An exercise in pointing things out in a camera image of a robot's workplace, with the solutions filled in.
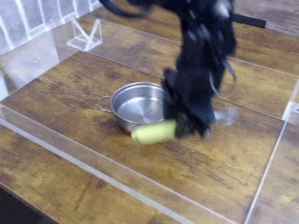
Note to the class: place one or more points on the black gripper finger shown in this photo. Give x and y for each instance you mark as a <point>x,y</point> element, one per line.
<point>171,113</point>
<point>195,117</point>

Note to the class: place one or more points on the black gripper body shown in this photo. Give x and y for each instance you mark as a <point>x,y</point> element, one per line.
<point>208,42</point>

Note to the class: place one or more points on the stainless steel pot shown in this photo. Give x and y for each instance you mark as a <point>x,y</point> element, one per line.
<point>136,104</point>

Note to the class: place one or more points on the black strip on table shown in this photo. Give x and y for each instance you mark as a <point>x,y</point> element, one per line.
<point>249,21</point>

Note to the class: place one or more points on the clear acrylic triangular stand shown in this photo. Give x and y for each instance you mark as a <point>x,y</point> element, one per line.
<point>85,41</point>

